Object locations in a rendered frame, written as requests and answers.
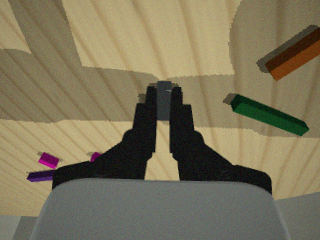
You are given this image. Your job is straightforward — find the purple rod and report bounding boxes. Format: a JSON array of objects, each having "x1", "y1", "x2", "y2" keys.
[{"x1": 27, "y1": 170, "x2": 55, "y2": 182}]

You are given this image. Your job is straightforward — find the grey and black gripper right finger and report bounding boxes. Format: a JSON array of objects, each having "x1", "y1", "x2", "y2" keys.
[{"x1": 169, "y1": 87, "x2": 272, "y2": 195}]

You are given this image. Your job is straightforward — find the grey rectangular block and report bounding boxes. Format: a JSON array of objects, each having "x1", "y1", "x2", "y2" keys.
[{"x1": 157, "y1": 81, "x2": 172, "y2": 121}]

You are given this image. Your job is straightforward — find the green rod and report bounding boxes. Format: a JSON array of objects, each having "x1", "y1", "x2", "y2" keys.
[{"x1": 230, "y1": 94, "x2": 310, "y2": 136}]

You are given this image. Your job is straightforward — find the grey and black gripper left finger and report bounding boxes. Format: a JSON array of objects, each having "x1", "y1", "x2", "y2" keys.
[{"x1": 52, "y1": 86, "x2": 157, "y2": 190}]

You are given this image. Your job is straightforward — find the magenta rod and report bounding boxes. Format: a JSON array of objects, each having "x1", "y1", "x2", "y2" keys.
[
  {"x1": 90, "y1": 152, "x2": 101, "y2": 162},
  {"x1": 38, "y1": 152, "x2": 60, "y2": 169}
]

